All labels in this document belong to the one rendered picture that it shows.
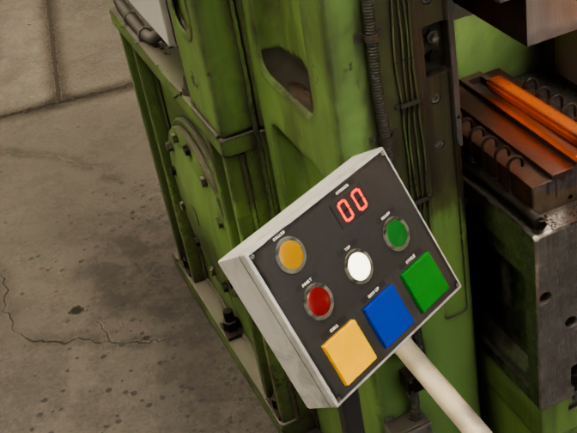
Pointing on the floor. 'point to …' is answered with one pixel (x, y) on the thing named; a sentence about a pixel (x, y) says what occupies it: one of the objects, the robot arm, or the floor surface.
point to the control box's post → (351, 414)
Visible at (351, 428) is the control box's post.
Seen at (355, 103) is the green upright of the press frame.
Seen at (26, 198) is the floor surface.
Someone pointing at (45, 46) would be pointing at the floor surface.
